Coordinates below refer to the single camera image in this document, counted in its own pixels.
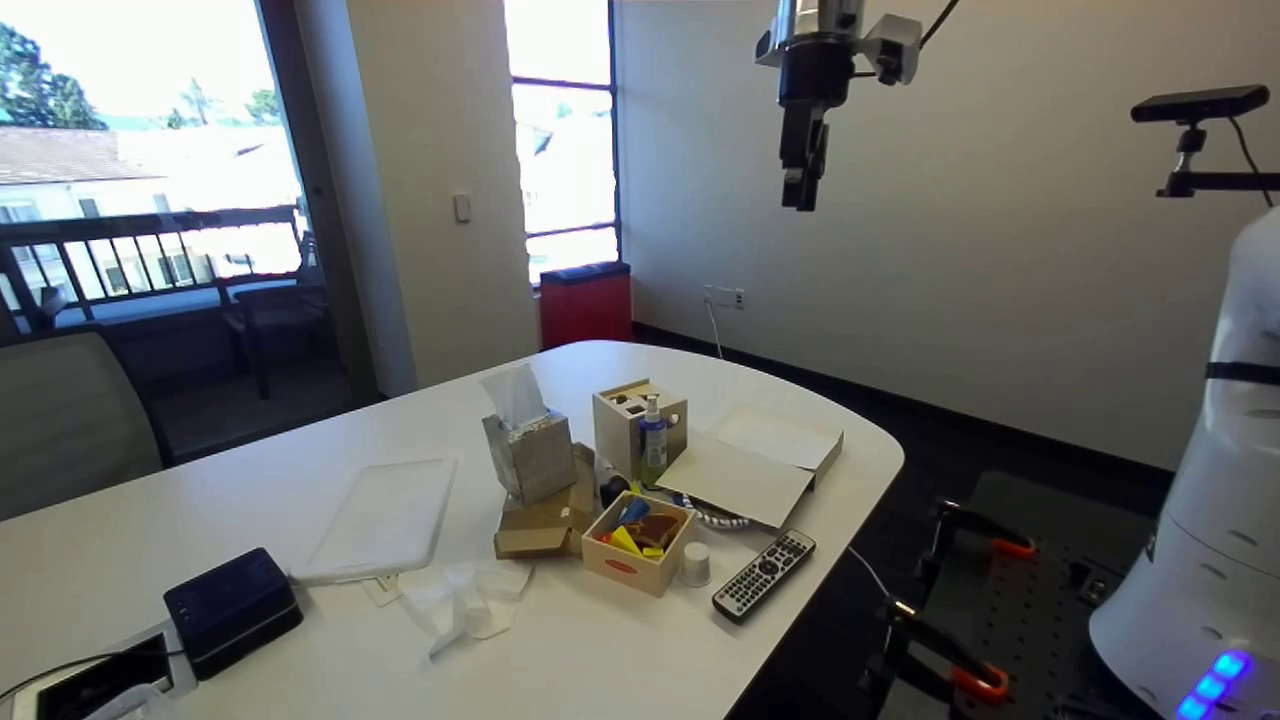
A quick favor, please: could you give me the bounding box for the wooden tray with coloured blocks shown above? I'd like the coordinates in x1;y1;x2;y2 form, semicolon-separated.
582;490;702;599

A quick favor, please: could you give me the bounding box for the white rectangular board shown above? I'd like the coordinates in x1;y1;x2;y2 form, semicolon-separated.
294;455;461;588

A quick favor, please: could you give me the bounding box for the small white cylinder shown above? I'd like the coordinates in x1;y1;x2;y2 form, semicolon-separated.
678;536;717;586

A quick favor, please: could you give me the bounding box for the black camera on mount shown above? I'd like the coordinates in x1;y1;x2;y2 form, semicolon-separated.
1128;81;1280;209

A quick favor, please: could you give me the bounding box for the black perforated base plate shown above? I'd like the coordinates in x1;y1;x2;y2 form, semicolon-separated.
876;465;1185;720

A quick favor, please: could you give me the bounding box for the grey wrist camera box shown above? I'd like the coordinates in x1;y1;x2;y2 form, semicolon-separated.
860;11;930;88

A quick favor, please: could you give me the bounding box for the dark balcony railing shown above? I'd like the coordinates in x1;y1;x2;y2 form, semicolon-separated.
0;199;313;341

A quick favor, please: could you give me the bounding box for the wooden shape sorter box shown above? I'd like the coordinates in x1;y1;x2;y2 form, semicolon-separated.
590;376;694;490

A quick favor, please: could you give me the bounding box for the black clamp with orange handle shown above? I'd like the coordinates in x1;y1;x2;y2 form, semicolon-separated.
918;492;1043;607
866;595;1017;714

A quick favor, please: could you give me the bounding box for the red bin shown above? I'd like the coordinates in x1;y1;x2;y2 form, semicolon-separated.
538;259;640;353

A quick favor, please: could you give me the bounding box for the grey office chair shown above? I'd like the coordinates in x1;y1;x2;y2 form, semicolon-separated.
0;328;174;526

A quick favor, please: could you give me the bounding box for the grey remote control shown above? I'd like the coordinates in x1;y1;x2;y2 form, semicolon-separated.
710;528;820;628

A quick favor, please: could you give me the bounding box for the tall narrow window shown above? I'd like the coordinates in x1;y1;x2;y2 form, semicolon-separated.
501;0;629;290

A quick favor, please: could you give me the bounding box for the cardboard tissue box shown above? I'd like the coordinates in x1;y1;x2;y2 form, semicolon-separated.
478;359;602;509

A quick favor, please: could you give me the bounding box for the dark balcony chair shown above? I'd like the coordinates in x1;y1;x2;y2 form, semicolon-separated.
216;231;339;403

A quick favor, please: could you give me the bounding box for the white wall outlet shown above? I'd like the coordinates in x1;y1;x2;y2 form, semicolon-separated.
702;280;752;316

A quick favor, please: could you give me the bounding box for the dark blue box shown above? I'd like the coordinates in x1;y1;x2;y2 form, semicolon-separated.
162;543;308;683

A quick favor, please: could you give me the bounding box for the black flat device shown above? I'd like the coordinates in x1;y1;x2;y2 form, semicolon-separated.
7;628;182;720

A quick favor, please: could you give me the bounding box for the clear plastic bag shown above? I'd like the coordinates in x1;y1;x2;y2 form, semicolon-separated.
395;551;539;670

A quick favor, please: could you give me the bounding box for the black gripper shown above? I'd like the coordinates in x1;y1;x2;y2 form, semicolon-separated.
778;31;860;215

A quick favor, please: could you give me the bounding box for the white flat book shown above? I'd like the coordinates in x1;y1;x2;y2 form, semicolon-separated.
651;403;848;536

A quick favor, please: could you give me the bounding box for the brown cardboard box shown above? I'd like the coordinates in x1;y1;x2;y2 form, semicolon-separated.
492;455;609;566

